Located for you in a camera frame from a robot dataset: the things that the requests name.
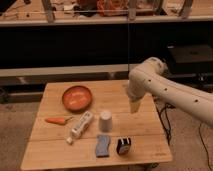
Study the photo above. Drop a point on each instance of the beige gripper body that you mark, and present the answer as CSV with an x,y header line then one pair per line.
x,y
134,106

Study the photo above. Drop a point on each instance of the white ceramic cup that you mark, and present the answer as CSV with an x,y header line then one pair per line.
x,y
105,121

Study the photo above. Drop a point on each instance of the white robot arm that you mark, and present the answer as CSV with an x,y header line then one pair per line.
x,y
147,77

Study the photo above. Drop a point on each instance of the blue sponge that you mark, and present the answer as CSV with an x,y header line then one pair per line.
x,y
103,142

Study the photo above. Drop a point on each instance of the white tube bottle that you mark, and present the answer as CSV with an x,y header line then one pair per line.
x,y
79,127

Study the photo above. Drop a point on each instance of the orange round bowl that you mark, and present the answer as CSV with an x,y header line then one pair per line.
x,y
77,98

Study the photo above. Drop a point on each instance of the wooden table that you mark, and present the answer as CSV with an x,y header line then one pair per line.
x,y
47,147

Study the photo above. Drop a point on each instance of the black box on right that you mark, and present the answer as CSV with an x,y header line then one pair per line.
x,y
190,58

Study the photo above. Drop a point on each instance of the orange toy carrot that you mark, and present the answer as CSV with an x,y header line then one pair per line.
x,y
58,121

